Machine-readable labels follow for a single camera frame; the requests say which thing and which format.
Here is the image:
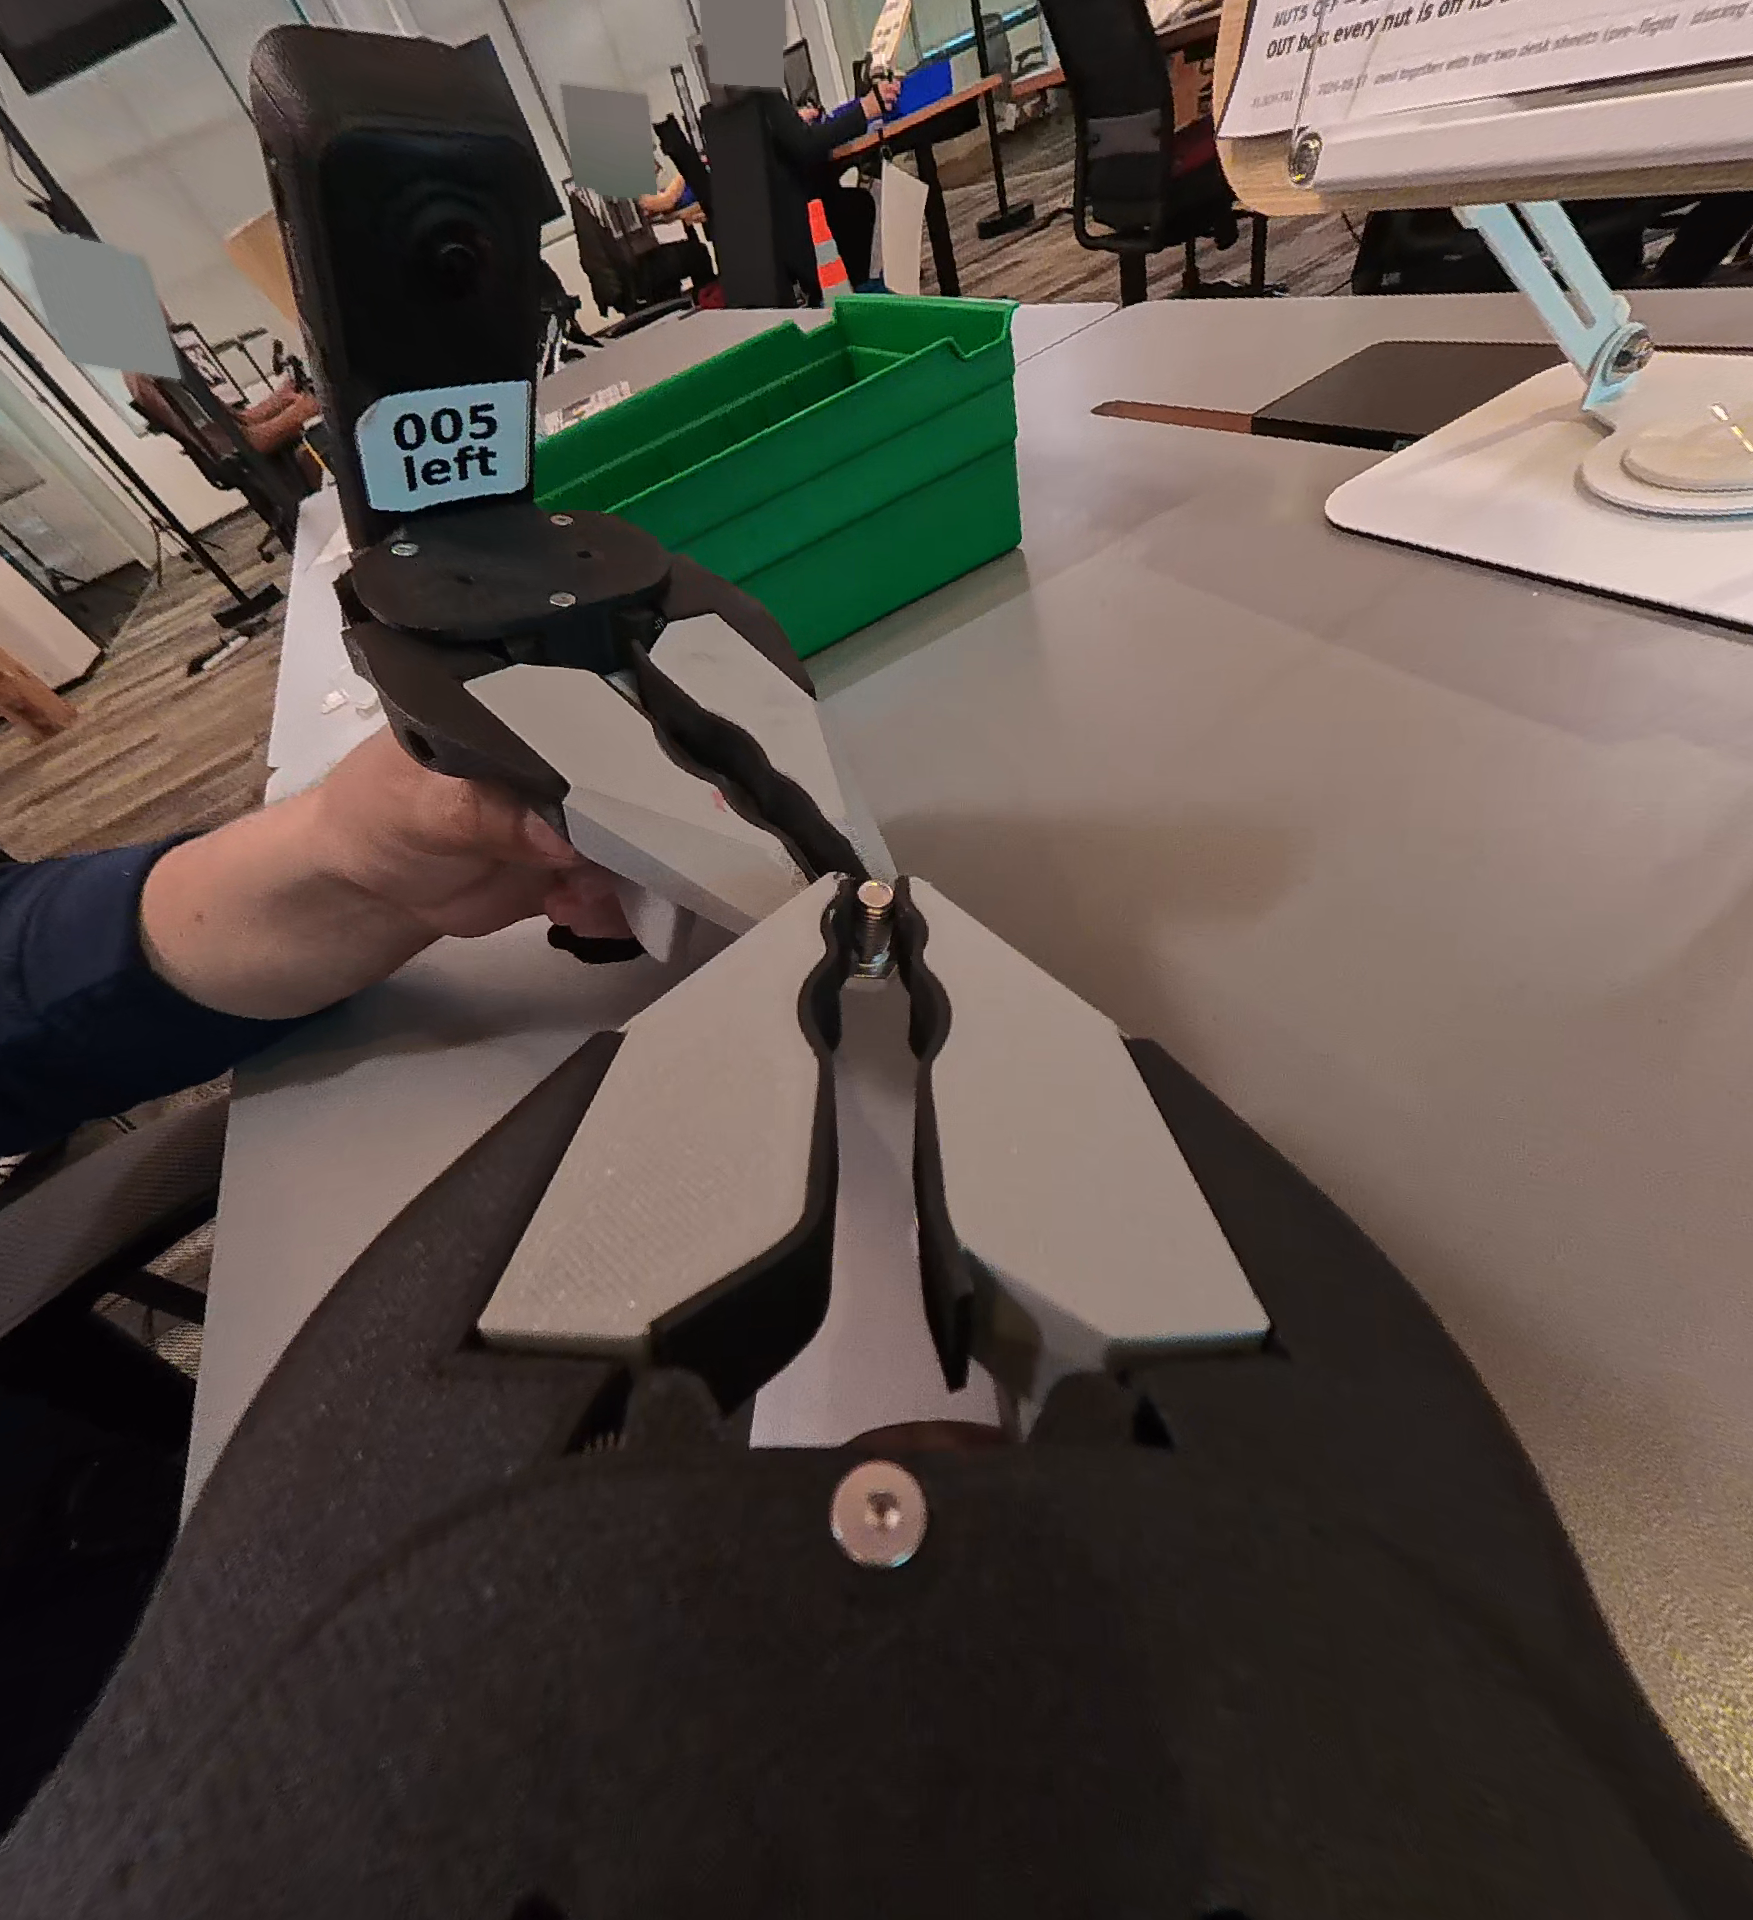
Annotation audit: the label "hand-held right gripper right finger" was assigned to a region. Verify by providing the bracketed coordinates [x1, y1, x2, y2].
[891, 877, 1276, 1401]

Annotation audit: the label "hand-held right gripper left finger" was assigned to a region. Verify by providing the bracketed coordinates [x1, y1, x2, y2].
[474, 873, 840, 1413]

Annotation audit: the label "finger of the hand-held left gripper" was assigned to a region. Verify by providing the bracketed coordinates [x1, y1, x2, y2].
[460, 669, 821, 941]
[634, 615, 894, 888]

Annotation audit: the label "green plastic bin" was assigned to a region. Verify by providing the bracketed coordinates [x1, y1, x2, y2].
[534, 294, 1025, 662]

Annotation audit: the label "person's left forearm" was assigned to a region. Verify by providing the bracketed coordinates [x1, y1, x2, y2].
[0, 757, 383, 1164]

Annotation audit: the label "person's left hand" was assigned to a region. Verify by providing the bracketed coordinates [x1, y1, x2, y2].
[349, 733, 654, 942]

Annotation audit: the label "white cabinet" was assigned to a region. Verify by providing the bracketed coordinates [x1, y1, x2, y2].
[0, 548, 106, 736]

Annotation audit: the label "wooden desk black legs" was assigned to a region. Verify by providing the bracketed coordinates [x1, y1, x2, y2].
[831, 76, 1004, 294]

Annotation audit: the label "person's black office chair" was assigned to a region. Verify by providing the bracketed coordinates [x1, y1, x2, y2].
[0, 1102, 227, 1367]

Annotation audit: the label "document stand with wooden board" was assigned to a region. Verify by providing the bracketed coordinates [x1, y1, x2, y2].
[1212, 0, 1753, 650]

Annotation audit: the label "printed instruction sheet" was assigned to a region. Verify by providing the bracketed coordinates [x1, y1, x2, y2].
[1220, 0, 1753, 144]

